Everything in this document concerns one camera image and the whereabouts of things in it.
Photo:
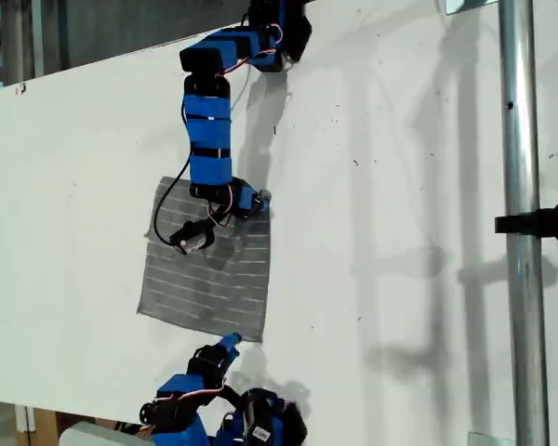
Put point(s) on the grey white-striped towel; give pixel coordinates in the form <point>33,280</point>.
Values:
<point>232,288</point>

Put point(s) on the wooden table leg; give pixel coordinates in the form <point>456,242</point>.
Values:
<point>46,427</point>

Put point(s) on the black clamp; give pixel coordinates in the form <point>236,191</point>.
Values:
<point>539,220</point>

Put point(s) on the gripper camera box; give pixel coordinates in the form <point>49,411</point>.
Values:
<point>259,418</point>
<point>193,237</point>

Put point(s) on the steel post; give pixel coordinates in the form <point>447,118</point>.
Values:
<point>521,139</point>

